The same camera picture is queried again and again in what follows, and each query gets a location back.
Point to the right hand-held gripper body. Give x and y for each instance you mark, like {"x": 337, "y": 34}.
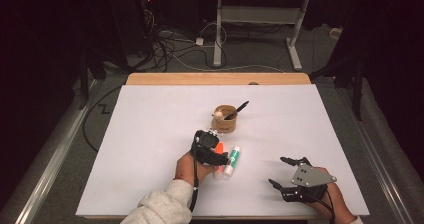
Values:
{"x": 311, "y": 177}

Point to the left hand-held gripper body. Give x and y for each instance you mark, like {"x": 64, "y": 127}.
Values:
{"x": 205, "y": 144}

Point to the orange highlighter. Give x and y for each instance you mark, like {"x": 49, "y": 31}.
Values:
{"x": 219, "y": 148}

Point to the round wooden pen holder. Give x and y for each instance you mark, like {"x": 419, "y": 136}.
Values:
{"x": 226, "y": 125}

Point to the black pen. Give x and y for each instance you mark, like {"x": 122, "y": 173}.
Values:
{"x": 238, "y": 109}

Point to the person's left hand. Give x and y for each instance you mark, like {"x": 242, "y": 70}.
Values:
{"x": 186, "y": 170}

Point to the person's right hand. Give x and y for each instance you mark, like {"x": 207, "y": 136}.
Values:
{"x": 336, "y": 200}

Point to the green and white marker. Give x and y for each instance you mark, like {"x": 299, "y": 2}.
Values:
{"x": 232, "y": 160}

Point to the white table cover sheet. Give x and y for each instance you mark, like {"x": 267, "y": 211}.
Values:
{"x": 150, "y": 124}

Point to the wooden table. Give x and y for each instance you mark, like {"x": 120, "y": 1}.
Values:
{"x": 216, "y": 79}

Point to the black stand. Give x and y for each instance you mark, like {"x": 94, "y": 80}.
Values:
{"x": 83, "y": 84}
{"x": 358, "y": 90}

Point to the white power adapter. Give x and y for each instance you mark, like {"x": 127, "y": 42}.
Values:
{"x": 199, "y": 41}

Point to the white power strip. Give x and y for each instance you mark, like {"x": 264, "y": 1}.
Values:
{"x": 335, "y": 33}

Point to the aluminium rail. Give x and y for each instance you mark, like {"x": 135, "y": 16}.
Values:
{"x": 376, "y": 157}
{"x": 50, "y": 177}

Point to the white metal desk frame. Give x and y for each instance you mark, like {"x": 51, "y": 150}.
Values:
{"x": 218, "y": 34}

